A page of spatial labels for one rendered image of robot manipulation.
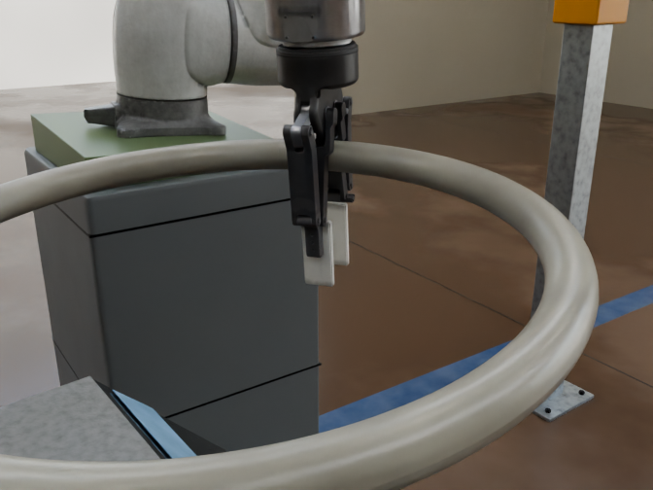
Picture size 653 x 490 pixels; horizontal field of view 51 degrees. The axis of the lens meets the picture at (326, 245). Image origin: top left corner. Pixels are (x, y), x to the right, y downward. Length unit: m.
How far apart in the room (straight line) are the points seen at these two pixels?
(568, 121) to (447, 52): 5.32
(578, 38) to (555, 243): 1.33
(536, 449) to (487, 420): 1.57
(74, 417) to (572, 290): 0.31
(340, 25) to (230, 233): 0.59
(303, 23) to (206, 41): 0.58
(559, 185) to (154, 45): 1.07
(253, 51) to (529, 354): 0.94
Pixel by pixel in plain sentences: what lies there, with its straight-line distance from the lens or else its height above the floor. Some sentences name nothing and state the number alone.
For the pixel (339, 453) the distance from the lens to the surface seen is 0.27.
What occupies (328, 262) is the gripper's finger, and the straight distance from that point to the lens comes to 0.68.
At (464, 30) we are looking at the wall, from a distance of 7.19.
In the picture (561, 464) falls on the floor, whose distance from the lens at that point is 1.84.
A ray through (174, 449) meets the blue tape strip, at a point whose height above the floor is 0.81.
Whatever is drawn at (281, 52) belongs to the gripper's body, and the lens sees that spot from 0.64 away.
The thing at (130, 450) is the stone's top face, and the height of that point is 0.82.
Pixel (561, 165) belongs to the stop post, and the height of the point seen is 0.67.
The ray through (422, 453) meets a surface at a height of 0.91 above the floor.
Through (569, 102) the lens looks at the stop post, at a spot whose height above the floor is 0.82.
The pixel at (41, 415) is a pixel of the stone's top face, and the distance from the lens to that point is 0.48.
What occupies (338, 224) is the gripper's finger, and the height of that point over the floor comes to 0.85.
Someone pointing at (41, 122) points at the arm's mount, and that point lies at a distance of 1.29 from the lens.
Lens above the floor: 1.08
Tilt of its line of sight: 20 degrees down
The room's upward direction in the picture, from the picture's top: straight up
